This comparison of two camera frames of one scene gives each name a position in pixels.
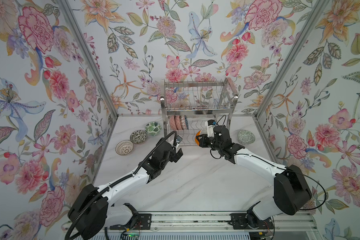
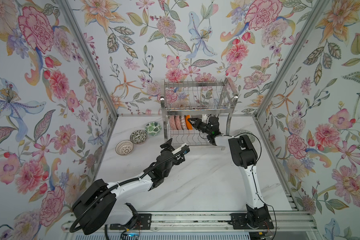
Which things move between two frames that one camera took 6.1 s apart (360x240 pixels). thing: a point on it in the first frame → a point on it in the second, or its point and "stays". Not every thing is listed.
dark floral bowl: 173,124 stays
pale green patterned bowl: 246,137 stays
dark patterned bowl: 178,122 stays
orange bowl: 200,132 → 189,125
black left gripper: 178,155 → 180,160
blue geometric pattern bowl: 184,122 stays
